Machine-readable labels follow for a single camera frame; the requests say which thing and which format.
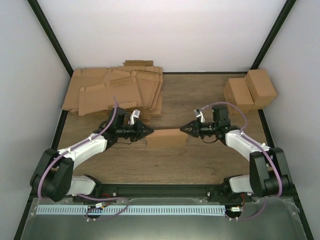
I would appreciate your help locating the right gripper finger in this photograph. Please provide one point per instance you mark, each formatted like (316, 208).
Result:
(189, 132)
(188, 126)

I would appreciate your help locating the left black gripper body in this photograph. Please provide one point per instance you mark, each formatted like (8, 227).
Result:
(134, 134)

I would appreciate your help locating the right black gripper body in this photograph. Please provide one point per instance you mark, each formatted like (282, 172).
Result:
(202, 131)

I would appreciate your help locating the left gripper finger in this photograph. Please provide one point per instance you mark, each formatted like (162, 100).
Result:
(144, 133)
(142, 127)

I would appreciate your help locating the cardboard box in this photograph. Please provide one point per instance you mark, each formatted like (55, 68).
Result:
(166, 138)
(261, 88)
(236, 92)

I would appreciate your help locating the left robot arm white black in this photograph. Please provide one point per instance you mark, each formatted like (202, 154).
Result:
(54, 176)

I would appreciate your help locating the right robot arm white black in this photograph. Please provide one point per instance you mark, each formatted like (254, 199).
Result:
(269, 173)

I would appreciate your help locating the stack of flat cardboard blanks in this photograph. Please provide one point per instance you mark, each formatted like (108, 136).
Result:
(137, 84)

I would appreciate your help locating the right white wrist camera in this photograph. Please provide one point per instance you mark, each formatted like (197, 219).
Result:
(199, 115)

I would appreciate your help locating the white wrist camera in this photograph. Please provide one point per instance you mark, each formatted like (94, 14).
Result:
(134, 116)
(199, 115)

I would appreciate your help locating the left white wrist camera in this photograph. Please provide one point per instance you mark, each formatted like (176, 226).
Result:
(134, 116)

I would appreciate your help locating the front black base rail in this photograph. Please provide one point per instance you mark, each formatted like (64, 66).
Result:
(213, 192)

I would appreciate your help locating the black aluminium frame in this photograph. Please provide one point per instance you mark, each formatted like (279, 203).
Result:
(41, 17)

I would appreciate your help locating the light blue slotted cable duct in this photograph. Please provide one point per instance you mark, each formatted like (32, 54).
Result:
(134, 210)

